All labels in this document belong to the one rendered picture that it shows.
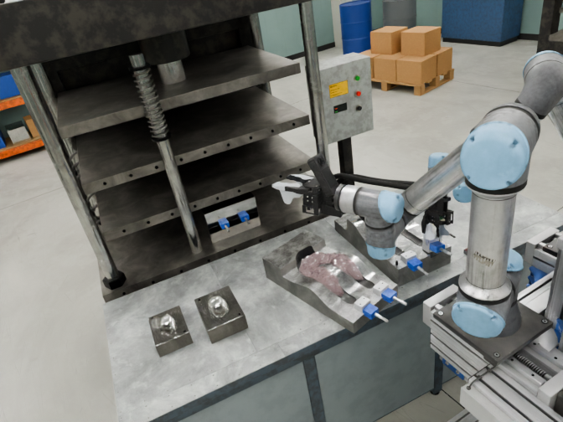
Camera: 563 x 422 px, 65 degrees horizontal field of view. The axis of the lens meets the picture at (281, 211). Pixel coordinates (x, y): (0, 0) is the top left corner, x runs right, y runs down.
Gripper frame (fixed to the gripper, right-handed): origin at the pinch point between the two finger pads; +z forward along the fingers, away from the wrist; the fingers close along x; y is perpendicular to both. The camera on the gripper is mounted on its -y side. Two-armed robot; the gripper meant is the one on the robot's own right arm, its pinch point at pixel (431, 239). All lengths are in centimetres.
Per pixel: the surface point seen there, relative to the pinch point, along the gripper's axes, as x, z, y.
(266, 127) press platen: -38, -41, -73
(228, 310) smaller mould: -81, 17, -20
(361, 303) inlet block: -38.5, 12.3, 8.2
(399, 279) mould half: -16.4, 12.5, 0.8
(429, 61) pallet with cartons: 306, -40, -364
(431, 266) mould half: -0.8, 11.4, 0.8
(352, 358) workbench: -37, 44, -2
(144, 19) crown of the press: -88, -91, -56
